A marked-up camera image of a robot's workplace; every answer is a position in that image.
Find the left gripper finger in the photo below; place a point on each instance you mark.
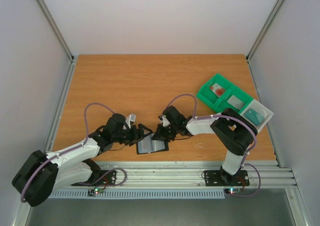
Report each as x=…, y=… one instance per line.
x=144, y=131
x=146, y=141

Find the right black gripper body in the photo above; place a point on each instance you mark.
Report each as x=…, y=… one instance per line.
x=164, y=131

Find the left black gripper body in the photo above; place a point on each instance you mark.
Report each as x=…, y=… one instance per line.
x=129, y=138

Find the black leather card holder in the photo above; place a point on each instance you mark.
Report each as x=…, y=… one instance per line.
x=160, y=146

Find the blue card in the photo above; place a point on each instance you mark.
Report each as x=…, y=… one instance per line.
x=146, y=149

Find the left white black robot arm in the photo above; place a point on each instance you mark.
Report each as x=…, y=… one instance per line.
x=42, y=173

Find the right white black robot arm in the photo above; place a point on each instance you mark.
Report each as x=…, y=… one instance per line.
x=234, y=131

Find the red white card in tray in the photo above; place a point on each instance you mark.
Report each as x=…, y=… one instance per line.
x=217, y=89

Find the grey card in tray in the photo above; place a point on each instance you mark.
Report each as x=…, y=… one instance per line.
x=235, y=102

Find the teal card in bin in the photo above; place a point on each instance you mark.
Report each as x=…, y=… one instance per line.
x=255, y=117

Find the green plastic sorting tray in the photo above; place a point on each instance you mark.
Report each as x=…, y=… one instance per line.
x=219, y=104

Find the left controller board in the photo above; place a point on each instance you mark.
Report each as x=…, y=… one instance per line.
x=96, y=192

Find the controller board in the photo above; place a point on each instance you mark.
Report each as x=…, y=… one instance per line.
x=233, y=191
x=96, y=192

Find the right controller board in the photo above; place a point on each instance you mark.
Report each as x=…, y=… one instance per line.
x=233, y=191

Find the clear plastic bin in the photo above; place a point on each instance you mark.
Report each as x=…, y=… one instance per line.
x=267, y=113

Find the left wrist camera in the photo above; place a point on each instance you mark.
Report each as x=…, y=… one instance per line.
x=132, y=118

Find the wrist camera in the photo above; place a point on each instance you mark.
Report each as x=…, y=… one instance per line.
x=132, y=118
x=163, y=120

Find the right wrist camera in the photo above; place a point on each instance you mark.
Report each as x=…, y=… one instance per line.
x=163, y=120

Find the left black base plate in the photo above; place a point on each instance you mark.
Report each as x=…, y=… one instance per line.
x=107, y=178

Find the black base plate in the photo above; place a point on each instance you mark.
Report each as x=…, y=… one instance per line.
x=215, y=178
x=107, y=178

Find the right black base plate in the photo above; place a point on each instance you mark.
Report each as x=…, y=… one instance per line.
x=215, y=178

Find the grey slotted cable duct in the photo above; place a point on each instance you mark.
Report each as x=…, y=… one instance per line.
x=139, y=194

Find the left aluminium corner post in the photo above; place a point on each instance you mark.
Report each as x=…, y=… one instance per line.
x=44, y=8

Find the aluminium corner post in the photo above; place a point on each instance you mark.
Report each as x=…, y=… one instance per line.
x=265, y=28
x=44, y=8

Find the right aluminium corner post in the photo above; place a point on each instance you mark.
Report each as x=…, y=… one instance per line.
x=265, y=28

